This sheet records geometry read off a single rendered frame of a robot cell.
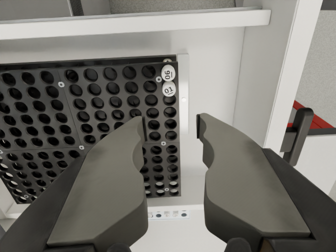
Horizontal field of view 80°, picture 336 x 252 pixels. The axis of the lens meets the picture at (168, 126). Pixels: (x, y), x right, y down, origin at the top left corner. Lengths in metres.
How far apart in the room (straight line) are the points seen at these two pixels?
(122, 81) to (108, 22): 0.05
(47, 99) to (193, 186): 0.23
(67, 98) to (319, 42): 1.27
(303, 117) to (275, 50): 0.08
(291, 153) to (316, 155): 0.26
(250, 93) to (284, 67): 0.07
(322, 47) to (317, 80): 0.18
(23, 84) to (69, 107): 0.04
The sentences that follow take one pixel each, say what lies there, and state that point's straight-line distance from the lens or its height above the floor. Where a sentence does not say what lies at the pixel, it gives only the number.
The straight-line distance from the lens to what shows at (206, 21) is 0.20.
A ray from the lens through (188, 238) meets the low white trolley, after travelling 0.64.
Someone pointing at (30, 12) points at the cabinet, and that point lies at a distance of 0.46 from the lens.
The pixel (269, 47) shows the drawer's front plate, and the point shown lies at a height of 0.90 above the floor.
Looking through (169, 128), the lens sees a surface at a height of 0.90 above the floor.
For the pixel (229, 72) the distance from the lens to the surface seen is 0.27.
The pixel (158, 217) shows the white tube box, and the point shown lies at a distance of 0.50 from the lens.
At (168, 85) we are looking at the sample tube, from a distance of 0.18.
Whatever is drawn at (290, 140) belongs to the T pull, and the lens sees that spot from 0.25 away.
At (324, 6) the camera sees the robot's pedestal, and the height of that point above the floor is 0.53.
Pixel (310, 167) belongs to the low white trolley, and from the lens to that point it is 0.54.
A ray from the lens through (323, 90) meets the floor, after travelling 1.48.
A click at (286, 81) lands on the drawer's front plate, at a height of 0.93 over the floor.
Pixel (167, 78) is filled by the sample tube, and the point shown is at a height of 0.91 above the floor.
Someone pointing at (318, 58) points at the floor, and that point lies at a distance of 1.38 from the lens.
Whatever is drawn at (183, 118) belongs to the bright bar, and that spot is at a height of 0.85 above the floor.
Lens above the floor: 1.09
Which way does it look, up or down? 60 degrees down
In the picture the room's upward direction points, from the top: 178 degrees clockwise
